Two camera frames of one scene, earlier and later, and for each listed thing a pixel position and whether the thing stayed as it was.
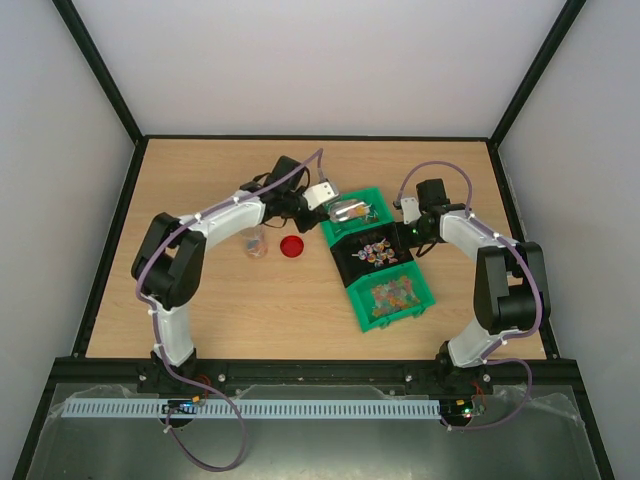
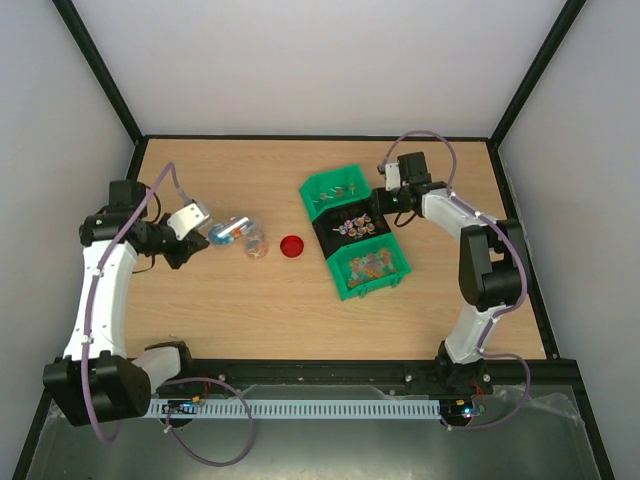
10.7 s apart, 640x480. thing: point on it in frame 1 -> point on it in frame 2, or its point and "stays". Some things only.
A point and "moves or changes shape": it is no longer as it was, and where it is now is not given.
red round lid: (292, 246) stays
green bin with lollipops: (372, 195) -> (326, 190)
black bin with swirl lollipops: (372, 253) -> (350, 225)
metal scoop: (352, 209) moves or changes shape
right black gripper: (403, 234) -> (377, 201)
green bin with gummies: (390, 297) -> (371, 265)
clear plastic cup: (255, 242) stays
